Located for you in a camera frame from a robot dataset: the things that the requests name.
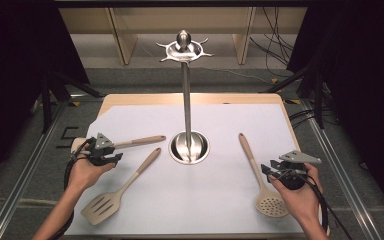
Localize person's left hand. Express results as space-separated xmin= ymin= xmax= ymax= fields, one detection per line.
xmin=67 ymin=154 xmax=116 ymax=194

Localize black cables beside table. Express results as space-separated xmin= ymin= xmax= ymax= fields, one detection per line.
xmin=288 ymin=107 xmax=340 ymax=130

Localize white paper sheet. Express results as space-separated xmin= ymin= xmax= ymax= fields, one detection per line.
xmin=64 ymin=103 xmax=306 ymax=236

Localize beige perforated skimmer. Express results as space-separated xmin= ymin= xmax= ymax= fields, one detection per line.
xmin=238 ymin=132 xmax=290 ymax=218

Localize light wooden shelf unit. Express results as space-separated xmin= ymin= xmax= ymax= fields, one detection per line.
xmin=59 ymin=7 xmax=308 ymax=66

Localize bundle of black floor cables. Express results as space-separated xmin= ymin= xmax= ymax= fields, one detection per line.
xmin=249 ymin=7 xmax=298 ymax=78

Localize beige spoon with wooden handle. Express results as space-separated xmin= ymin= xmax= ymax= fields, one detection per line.
xmin=70 ymin=134 xmax=167 ymax=155

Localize thin white floor cable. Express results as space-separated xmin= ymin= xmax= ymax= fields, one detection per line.
xmin=198 ymin=65 xmax=272 ymax=85

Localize beige slotted spatula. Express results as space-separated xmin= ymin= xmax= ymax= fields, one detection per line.
xmin=80 ymin=147 xmax=162 ymax=226

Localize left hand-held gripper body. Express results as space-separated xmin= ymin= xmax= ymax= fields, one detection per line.
xmin=86 ymin=132 xmax=116 ymax=167

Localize person's right hand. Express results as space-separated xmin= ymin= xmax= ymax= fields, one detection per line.
xmin=268 ymin=163 xmax=323 ymax=222

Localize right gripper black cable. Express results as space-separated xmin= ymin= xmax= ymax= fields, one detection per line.
xmin=291 ymin=168 xmax=354 ymax=240

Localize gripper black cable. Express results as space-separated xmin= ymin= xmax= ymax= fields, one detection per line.
xmin=291 ymin=168 xmax=354 ymax=240
xmin=48 ymin=137 xmax=96 ymax=240

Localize steel utensil rack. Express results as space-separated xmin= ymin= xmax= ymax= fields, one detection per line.
xmin=155 ymin=29 xmax=214 ymax=166

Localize metal floor rail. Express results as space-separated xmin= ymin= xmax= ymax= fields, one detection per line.
xmin=0 ymin=99 xmax=68 ymax=240
xmin=300 ymin=99 xmax=382 ymax=240

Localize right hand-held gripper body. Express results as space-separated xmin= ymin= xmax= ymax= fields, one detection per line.
xmin=273 ymin=149 xmax=323 ymax=191

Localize black curtain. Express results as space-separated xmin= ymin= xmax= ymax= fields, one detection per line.
xmin=0 ymin=5 xmax=92 ymax=193
xmin=285 ymin=5 xmax=384 ymax=223

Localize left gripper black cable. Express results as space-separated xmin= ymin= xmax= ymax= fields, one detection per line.
xmin=48 ymin=137 xmax=96 ymax=240

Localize black tripod stand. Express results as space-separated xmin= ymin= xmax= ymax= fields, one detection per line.
xmin=39 ymin=70 xmax=105 ymax=135
xmin=262 ymin=65 xmax=327 ymax=130

